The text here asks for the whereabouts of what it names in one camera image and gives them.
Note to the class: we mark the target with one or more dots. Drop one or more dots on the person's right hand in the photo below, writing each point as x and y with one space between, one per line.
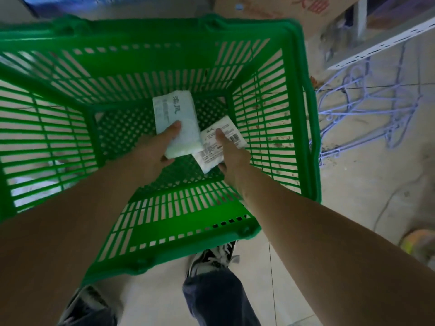
234 162

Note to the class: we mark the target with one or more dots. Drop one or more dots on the person's left hand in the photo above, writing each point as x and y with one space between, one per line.
149 156

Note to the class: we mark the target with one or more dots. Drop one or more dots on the person's left thumb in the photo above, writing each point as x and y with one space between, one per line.
170 131

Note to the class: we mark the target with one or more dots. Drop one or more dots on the person's right thumb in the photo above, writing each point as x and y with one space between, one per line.
223 141

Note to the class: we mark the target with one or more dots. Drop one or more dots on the white labelled tissue packet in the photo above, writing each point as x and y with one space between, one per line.
214 145

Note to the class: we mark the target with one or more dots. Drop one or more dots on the pale green tissue packet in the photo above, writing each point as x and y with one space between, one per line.
176 122

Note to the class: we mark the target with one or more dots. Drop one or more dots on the person's left forearm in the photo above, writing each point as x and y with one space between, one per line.
57 234

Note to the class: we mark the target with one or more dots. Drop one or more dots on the person's right forearm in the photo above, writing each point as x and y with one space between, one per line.
340 258

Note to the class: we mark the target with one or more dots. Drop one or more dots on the green plastic shopping basket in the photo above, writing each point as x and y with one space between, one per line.
163 132

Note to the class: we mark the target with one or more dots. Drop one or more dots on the black and white sneaker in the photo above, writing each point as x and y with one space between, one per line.
86 307
212 259

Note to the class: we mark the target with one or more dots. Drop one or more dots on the brown cardboard box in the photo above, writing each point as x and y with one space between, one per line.
285 10

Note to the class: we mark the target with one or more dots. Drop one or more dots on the blue jeans leg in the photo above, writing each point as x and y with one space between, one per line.
217 298

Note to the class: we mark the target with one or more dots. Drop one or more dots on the yellow and pink shoe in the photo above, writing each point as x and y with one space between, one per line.
419 246

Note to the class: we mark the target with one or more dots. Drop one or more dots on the white perforated shelf rail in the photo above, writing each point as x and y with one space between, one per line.
380 44

